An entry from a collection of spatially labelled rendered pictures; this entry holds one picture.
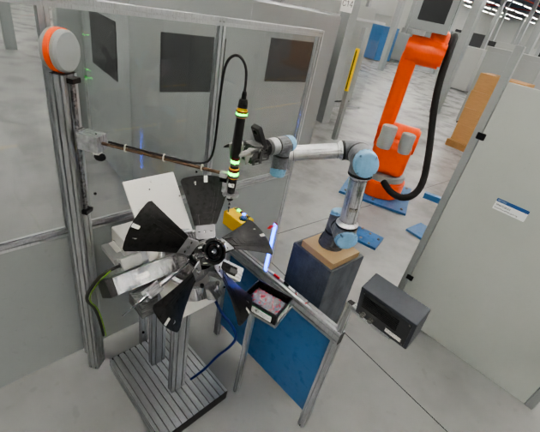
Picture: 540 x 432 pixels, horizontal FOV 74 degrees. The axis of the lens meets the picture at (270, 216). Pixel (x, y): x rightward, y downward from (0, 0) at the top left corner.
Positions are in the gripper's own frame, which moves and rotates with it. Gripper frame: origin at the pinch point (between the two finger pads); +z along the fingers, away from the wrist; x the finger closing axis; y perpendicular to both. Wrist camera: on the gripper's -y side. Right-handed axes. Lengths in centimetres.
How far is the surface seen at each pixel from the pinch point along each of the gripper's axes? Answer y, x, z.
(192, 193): 28.7, 19.0, 3.8
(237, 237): 47.6, 0.8, -10.6
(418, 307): 41, -79, -38
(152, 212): 26.7, 10.6, 28.5
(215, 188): 25.4, 13.6, -4.7
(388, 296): 42, -68, -34
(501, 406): 166, -139, -163
